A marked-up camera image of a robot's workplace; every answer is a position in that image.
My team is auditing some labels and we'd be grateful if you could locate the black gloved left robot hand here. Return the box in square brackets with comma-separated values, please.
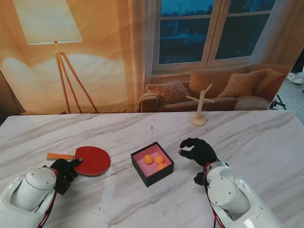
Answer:
[50, 157, 84, 184]

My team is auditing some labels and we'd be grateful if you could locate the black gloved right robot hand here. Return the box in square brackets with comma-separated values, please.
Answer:
[179, 137, 219, 168]

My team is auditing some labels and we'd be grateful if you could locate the red ping pong bat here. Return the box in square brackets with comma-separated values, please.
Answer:
[46, 146, 112, 178]

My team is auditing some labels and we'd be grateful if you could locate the black box with pink lining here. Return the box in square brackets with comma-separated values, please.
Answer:
[130, 141, 175, 188]

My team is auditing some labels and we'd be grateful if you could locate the wooden mug tree stand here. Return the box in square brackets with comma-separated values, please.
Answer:
[186, 83, 216, 127]

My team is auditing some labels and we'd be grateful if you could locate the black tripod stand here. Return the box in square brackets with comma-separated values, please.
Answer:
[268, 94, 287, 111]

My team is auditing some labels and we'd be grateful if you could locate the printed living room backdrop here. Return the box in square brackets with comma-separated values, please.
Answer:
[0, 0, 304, 114]

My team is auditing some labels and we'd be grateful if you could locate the person with white sneakers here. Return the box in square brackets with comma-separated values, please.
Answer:
[287, 47, 304, 84]

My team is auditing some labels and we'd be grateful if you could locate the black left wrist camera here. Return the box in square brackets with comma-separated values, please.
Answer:
[55, 175, 72, 196]

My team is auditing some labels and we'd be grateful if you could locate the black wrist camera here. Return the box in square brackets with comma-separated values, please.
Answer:
[194, 172, 208, 187]
[55, 175, 72, 196]

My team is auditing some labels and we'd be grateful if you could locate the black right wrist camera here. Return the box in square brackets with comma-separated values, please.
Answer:
[194, 172, 208, 187]

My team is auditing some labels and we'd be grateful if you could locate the red black left arm cable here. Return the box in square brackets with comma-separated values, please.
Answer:
[38, 190, 58, 228]

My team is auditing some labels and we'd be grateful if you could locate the red black arm cable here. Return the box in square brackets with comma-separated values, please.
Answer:
[203, 185, 225, 228]
[38, 190, 58, 228]

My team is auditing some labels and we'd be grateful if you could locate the red black right arm cable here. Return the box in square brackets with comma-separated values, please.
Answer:
[203, 185, 225, 228]

